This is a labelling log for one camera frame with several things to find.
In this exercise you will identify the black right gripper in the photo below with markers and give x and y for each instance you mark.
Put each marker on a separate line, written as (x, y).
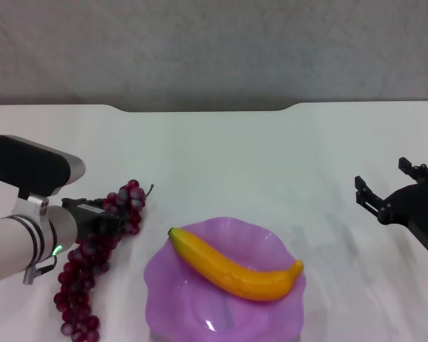
(412, 206)

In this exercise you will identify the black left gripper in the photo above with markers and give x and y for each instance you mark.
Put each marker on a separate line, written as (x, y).
(89, 221)

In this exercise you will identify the dark red grape bunch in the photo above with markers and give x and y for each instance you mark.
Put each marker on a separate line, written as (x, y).
(80, 270)

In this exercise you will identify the yellow banana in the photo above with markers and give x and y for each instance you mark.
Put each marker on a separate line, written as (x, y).
(235, 274)

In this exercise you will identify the purple plastic plate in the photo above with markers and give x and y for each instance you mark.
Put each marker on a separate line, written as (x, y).
(171, 303)

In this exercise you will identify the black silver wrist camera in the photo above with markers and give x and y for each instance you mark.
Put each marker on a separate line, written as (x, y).
(25, 164)

